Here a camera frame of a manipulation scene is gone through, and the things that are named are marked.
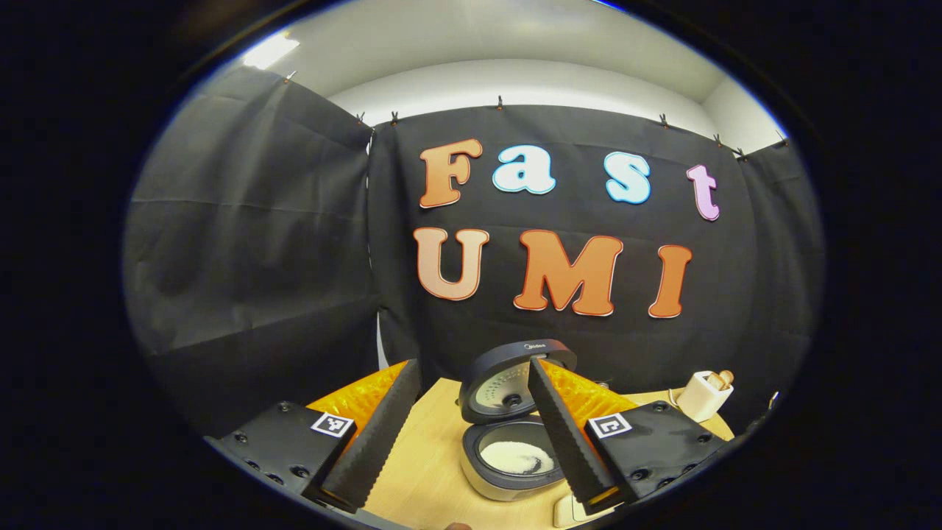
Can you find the grey rice cooker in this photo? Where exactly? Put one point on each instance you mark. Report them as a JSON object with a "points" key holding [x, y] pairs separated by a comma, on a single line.
{"points": [[504, 352]]}

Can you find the white toaster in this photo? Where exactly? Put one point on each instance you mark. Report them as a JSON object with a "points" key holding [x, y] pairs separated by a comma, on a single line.
{"points": [[699, 403]]}

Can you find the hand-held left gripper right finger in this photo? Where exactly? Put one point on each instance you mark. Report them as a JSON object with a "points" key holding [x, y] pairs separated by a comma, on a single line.
{"points": [[567, 442]]}

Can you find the white rice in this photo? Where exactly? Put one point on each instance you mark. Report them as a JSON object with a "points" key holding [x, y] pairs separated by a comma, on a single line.
{"points": [[515, 458]]}

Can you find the toasted bread slice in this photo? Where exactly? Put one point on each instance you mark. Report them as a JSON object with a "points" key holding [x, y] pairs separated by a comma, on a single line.
{"points": [[714, 382], [726, 377]]}

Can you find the black backdrop cloth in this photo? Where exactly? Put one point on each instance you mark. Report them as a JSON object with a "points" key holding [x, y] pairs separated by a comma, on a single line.
{"points": [[257, 221]]}

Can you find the cream rectangular box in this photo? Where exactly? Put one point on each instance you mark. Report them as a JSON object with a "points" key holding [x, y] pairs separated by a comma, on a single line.
{"points": [[570, 511]]}

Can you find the ceiling light strip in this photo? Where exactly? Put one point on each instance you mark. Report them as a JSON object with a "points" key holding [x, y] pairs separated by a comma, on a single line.
{"points": [[271, 50]]}

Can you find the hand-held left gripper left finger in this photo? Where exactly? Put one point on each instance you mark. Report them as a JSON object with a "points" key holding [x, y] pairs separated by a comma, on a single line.
{"points": [[375, 442]]}

